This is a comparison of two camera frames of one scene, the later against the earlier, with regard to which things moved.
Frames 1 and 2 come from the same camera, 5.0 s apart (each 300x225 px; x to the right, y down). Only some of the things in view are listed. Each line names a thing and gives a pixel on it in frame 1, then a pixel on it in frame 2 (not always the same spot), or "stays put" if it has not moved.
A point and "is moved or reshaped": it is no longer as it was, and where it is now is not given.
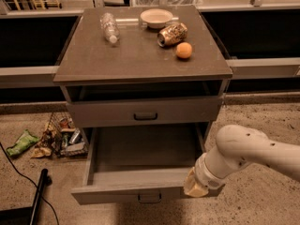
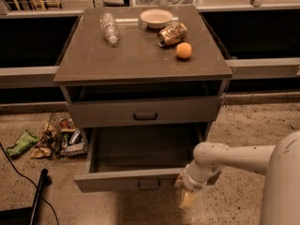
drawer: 142,164 is moved or reshaped
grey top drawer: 138,112 stays put
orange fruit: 184,50 stays put
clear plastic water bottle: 110,27 stays put
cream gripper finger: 191,187 to 187,199
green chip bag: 25,142 stays put
